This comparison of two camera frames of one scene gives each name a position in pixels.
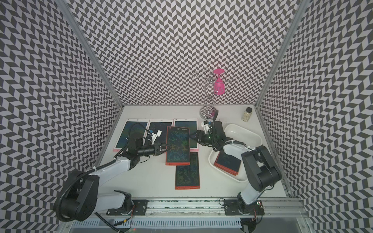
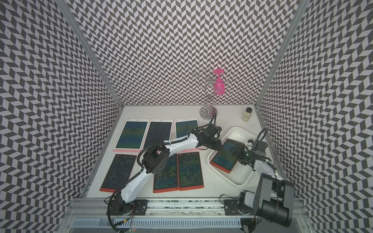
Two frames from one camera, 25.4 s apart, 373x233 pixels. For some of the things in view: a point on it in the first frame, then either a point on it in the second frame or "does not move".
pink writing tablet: x=157 y=124 does not move
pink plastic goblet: x=219 y=85 does not move
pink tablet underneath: x=192 y=123 does not move
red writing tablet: x=179 y=154 → x=168 y=180
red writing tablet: x=228 y=162 → x=119 y=173
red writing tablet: x=187 y=176 does not move
